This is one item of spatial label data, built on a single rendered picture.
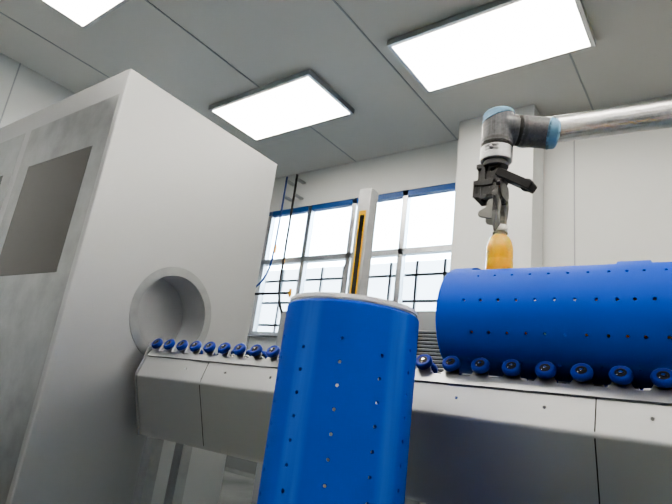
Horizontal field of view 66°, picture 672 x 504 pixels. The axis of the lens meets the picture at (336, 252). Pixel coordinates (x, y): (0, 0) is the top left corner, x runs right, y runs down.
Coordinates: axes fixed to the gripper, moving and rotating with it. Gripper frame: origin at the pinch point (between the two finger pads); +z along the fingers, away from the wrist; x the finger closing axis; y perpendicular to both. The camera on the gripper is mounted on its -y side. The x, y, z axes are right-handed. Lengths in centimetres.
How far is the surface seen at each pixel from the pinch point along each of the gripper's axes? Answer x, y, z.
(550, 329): 13.4, -16.9, 29.8
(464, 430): 14, 2, 54
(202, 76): -101, 303, -201
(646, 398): 12, -35, 43
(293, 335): 56, 21, 39
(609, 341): 12.5, -28.4, 31.8
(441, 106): -227, 134, -200
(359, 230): -30, 68, -15
